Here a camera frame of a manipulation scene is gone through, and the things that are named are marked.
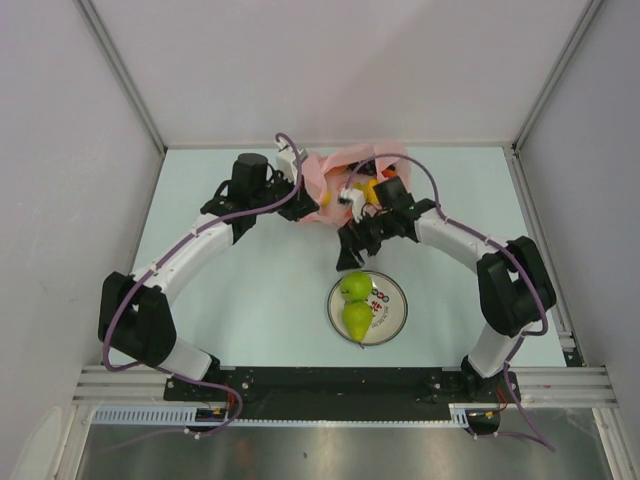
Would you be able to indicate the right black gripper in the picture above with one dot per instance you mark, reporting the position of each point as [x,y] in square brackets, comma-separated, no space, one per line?
[352,236]

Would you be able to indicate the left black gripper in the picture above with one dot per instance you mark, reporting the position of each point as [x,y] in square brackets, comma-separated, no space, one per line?
[300,204]

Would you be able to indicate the green fake apple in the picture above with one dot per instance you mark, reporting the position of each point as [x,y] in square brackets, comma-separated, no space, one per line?
[356,286]

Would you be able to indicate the yellow fake fruit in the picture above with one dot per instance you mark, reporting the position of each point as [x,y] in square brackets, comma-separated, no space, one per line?
[370,193]

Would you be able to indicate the green fake pear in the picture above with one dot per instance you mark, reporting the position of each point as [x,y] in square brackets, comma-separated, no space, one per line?
[357,317]

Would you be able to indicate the white printed plate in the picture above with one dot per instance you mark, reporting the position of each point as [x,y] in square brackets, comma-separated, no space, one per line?
[388,303]

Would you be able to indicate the pink plastic bag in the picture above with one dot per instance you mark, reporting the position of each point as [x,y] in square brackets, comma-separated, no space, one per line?
[329,173]

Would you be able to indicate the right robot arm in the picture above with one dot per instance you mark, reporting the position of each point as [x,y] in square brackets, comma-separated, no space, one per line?
[515,290]

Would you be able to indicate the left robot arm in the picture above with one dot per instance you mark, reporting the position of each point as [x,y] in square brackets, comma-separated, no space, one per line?
[135,311]

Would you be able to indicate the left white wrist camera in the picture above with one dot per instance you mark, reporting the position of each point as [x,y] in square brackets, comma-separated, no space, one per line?
[286,159]

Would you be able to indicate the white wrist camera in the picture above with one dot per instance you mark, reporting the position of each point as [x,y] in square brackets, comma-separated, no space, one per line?
[286,159]
[356,200]

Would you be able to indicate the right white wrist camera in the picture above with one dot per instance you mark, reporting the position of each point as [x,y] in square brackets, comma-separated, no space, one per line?
[356,200]

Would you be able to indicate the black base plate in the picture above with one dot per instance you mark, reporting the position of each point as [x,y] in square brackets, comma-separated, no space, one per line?
[358,394]

